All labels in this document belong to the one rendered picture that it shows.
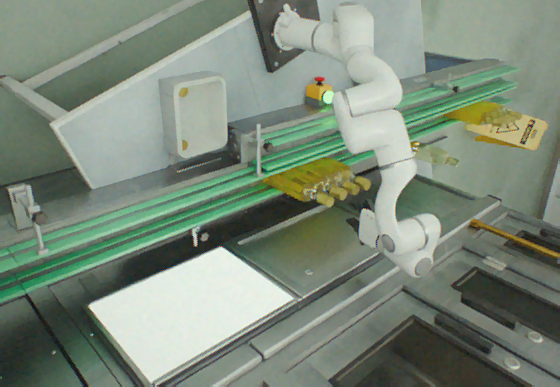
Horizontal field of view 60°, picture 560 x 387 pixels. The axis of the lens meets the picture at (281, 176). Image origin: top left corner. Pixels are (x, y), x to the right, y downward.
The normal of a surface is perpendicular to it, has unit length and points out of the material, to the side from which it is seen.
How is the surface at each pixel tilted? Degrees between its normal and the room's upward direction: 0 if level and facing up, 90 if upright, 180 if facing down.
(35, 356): 90
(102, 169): 0
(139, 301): 90
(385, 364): 90
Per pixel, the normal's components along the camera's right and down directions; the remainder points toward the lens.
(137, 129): 0.67, 0.32
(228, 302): 0.02, -0.91
